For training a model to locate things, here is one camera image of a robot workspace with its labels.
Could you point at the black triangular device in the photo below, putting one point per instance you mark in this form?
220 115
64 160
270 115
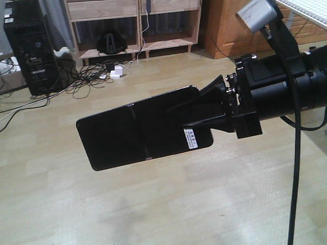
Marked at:
111 43

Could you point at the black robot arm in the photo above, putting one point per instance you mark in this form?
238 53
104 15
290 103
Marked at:
309 72

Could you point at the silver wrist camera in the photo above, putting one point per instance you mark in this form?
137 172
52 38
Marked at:
256 14

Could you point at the white floor power adapters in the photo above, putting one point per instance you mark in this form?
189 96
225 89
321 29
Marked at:
112 72

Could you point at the black foldable smartphone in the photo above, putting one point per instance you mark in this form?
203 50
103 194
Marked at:
140 131

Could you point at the wooden shelf unit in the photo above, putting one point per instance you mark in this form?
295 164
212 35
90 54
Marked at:
144 25

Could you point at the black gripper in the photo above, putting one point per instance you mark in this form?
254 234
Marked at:
260 85

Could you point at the black computer tower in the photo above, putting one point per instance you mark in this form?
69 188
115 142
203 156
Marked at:
28 37

